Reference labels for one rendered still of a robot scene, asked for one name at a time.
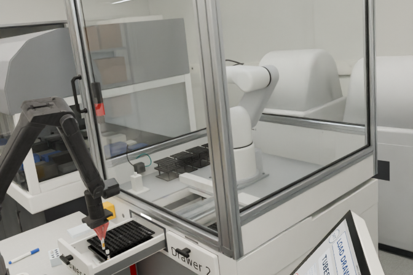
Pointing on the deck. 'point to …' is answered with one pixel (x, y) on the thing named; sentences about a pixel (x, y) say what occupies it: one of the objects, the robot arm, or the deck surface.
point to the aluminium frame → (208, 19)
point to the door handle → (76, 94)
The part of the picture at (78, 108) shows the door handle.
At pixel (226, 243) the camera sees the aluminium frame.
